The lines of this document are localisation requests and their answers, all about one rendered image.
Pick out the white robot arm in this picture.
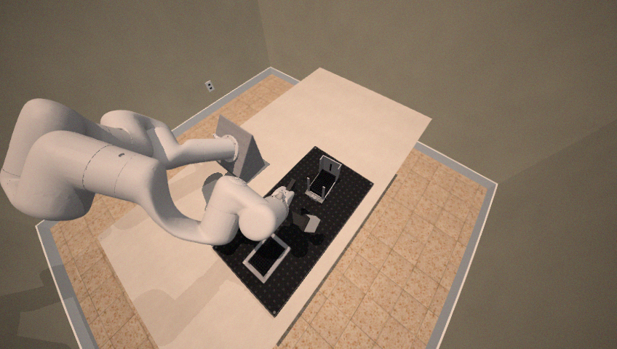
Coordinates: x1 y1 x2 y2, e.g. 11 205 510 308
0 98 320 246

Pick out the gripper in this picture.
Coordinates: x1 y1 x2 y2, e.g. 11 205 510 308
272 178 297 213

